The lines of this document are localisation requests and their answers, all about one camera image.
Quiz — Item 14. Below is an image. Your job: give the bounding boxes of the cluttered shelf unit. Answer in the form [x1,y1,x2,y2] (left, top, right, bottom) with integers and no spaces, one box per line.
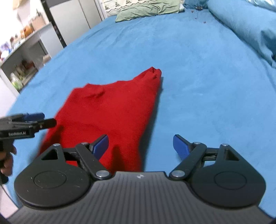
[1,11,62,97]

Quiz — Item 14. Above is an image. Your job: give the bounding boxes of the dark blue pillow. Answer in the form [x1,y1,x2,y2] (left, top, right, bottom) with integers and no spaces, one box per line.
[183,0,208,10]

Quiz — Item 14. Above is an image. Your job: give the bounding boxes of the blue duvet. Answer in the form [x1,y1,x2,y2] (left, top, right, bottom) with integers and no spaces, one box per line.
[207,1,275,68]

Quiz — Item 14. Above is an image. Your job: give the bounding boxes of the cream patterned pillow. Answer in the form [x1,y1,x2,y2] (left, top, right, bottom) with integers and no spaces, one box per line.
[99,0,147,17]

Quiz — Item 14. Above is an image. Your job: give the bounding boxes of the grey wardrobe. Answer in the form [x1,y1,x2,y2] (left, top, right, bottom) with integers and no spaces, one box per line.
[41,0,106,47]

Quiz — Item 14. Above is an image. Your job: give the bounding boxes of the person left hand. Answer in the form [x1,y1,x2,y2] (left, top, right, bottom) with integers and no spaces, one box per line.
[0,146,17,176]

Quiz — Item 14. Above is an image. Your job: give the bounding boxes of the red small garment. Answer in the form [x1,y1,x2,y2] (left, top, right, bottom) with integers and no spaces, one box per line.
[39,67,161,173]

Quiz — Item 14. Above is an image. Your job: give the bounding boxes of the blue bed sheet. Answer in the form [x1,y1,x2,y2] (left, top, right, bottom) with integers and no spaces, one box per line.
[9,10,275,216]

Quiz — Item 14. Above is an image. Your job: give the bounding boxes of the green pillow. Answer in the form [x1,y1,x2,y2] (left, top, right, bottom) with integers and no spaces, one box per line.
[115,0,185,22]

